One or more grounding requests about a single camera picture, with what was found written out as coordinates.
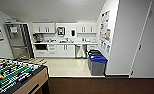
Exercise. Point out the green lid waste bin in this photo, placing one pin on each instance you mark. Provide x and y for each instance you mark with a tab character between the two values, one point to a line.
93	52

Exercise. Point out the stainless steel dishwasher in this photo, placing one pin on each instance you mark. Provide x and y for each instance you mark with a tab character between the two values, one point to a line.
80	51

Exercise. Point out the stainless steel refrigerator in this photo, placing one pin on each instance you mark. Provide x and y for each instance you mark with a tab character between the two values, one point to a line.
18	40

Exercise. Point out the black soap dispenser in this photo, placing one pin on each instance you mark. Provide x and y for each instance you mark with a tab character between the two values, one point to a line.
73	33

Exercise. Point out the grey paper towel dispenser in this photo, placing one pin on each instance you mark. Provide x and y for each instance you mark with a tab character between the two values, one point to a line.
61	31

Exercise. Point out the white door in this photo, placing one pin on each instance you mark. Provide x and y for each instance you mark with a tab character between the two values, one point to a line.
149	40

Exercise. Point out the blue lid recycling bin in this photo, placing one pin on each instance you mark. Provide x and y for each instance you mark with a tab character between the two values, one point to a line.
98	66

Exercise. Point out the black built-in microwave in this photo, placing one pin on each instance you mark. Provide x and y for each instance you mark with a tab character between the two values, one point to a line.
41	47

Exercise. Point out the large colourful wall poster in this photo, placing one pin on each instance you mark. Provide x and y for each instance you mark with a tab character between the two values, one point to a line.
105	25

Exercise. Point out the black coffee machine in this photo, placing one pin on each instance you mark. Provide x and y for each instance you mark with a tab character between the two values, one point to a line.
37	38

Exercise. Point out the white drawer stack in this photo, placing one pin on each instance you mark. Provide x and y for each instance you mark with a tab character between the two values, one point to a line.
92	47
52	50

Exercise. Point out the white two-door base cabinet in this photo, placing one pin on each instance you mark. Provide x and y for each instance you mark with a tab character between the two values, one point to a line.
65	51

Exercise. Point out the green foosball table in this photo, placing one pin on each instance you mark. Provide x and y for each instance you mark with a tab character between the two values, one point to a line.
13	76

